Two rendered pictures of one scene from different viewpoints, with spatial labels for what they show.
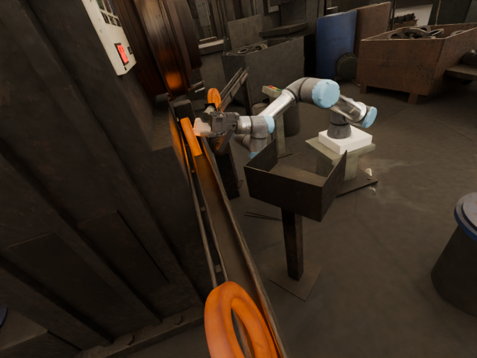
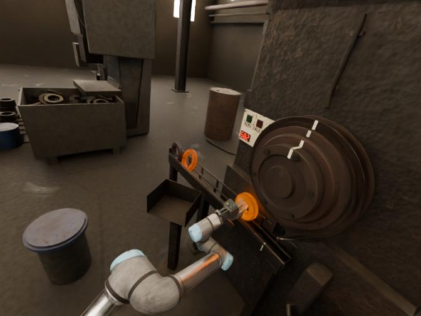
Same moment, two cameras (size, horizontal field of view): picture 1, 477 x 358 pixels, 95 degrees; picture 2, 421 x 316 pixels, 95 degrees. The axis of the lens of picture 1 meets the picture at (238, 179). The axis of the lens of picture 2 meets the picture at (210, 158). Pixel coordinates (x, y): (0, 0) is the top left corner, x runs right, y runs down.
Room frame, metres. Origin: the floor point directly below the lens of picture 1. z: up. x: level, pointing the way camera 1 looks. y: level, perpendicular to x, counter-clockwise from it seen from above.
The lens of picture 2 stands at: (1.46, -0.48, 1.50)
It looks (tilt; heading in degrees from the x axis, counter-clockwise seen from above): 29 degrees down; 151
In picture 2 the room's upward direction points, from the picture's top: 10 degrees clockwise
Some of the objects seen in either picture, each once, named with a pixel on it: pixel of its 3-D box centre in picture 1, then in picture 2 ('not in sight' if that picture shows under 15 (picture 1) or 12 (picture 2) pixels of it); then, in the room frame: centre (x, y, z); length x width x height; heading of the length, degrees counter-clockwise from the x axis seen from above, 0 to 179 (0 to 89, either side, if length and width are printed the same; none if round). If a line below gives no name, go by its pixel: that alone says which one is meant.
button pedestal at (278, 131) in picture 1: (277, 122); not in sight; (1.83, -0.46, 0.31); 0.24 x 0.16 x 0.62; 9
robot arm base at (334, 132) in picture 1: (339, 127); not in sight; (1.28, -0.73, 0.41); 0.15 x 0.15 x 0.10
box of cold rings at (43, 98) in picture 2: not in sight; (77, 120); (-1.57, -0.94, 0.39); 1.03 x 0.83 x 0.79; 103
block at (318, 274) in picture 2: (187, 123); (309, 286); (1.27, 0.21, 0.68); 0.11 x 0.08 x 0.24; 99
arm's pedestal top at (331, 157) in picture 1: (337, 145); not in sight; (1.29, -0.73, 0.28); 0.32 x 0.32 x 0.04; 9
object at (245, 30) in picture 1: (255, 47); not in sight; (5.38, -1.01, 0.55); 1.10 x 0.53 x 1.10; 29
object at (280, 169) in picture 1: (297, 231); (172, 234); (0.59, -0.19, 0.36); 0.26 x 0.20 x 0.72; 44
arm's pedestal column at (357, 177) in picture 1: (336, 163); not in sight; (1.29, -0.73, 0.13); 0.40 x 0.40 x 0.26; 9
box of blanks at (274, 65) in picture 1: (260, 72); not in sight; (3.66, -0.73, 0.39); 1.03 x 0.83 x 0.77; 114
